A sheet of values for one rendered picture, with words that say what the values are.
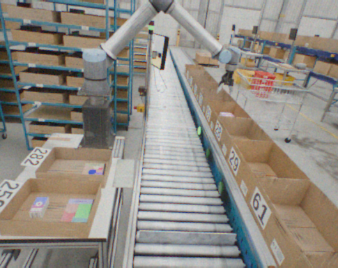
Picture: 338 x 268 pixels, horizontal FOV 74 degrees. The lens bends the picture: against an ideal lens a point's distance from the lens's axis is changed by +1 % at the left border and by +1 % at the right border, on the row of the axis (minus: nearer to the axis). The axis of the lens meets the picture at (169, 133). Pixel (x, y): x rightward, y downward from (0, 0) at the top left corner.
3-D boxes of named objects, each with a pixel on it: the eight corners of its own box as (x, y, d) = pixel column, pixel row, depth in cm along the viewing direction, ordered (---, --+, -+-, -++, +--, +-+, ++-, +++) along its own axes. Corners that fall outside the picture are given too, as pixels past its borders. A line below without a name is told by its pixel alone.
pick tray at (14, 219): (31, 192, 124) (28, 177, 120) (102, 195, 128) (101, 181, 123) (-2, 236, 99) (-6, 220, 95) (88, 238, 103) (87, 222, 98)
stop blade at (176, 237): (139, 243, 107) (139, 229, 103) (231, 246, 111) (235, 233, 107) (138, 244, 106) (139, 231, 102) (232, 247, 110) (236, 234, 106)
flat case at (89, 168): (79, 183, 134) (79, 181, 133) (85, 165, 150) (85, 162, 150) (102, 183, 136) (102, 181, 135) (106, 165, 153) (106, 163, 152)
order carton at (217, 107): (203, 116, 220) (207, 99, 213) (233, 118, 223) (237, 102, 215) (212, 134, 185) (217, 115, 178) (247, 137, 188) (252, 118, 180)
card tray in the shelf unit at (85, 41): (63, 46, 222) (62, 35, 217) (74, 42, 249) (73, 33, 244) (104, 50, 225) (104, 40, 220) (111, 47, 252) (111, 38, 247)
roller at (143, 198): (137, 198, 135) (137, 192, 133) (220, 202, 140) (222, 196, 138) (136, 204, 131) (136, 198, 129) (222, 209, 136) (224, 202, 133)
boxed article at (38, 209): (49, 203, 118) (48, 197, 116) (42, 218, 109) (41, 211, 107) (37, 203, 117) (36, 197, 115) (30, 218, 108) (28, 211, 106)
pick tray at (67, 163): (55, 158, 153) (54, 146, 149) (112, 161, 158) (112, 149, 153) (36, 186, 128) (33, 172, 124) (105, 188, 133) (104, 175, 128)
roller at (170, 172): (140, 172, 158) (140, 166, 156) (211, 176, 163) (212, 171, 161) (139, 176, 154) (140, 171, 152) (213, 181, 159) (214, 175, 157)
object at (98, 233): (53, 136, 186) (52, 132, 185) (124, 139, 194) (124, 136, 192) (-32, 244, 97) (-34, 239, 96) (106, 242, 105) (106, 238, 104)
